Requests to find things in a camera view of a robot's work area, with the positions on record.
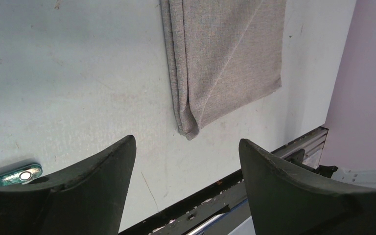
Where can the grey cloth napkin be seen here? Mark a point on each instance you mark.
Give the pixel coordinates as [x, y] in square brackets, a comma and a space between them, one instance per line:
[222, 55]

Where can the right white base arm link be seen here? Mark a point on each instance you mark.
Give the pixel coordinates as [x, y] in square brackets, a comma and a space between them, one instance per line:
[364, 178]

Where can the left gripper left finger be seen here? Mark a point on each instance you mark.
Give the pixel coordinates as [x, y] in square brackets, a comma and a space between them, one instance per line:
[86, 198]

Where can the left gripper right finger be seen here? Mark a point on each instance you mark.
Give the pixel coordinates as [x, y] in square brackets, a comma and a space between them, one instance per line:
[286, 199]

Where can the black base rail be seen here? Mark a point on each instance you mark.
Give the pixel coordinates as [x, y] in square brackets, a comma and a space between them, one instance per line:
[216, 209]

